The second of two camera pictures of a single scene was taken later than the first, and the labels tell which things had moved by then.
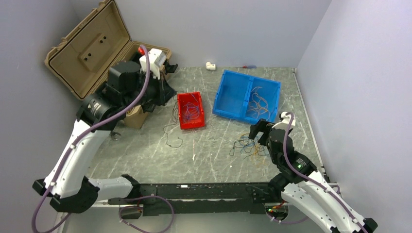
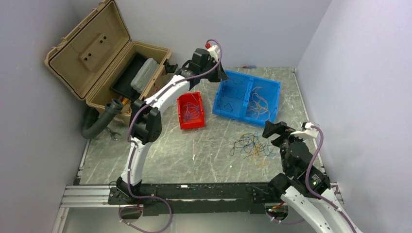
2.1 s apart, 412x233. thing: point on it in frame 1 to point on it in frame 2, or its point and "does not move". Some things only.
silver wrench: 115,136 does not move
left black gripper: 164,91 to 220,75
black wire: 175,117 to 235,90
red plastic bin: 190,109 does not move
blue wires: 190,111 does not move
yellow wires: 258,105 does not move
